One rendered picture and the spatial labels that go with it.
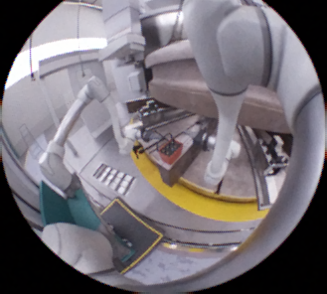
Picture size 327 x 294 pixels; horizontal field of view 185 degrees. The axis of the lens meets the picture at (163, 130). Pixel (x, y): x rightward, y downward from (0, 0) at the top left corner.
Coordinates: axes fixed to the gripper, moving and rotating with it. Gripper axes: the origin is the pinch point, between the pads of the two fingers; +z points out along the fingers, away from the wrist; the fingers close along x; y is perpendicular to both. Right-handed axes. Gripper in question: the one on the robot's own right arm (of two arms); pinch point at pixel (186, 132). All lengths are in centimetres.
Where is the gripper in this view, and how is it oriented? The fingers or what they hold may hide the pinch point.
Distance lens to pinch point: 71.4
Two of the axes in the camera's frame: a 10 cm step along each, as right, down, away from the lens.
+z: -7.4, -3.0, 6.0
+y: -1.2, -8.2, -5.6
